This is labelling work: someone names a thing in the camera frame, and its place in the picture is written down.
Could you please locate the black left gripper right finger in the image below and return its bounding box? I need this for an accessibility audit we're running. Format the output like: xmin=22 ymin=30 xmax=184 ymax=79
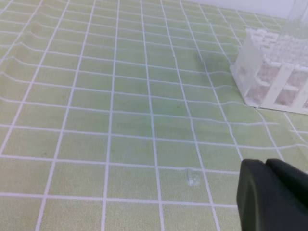
xmin=266 ymin=159 xmax=308 ymax=208

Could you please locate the green checkered tablecloth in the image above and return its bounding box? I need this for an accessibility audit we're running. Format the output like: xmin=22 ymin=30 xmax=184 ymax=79
xmin=0 ymin=0 xmax=308 ymax=231

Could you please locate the clear glass test tube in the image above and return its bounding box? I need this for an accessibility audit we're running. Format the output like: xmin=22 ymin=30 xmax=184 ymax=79
xmin=186 ymin=168 xmax=201 ymax=186

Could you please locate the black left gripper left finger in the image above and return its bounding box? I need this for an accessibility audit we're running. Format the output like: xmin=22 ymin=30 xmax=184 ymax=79
xmin=236 ymin=159 xmax=308 ymax=231

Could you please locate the white plastic test tube rack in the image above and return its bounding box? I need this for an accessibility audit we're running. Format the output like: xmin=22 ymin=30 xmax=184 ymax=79
xmin=230 ymin=29 xmax=308 ymax=115

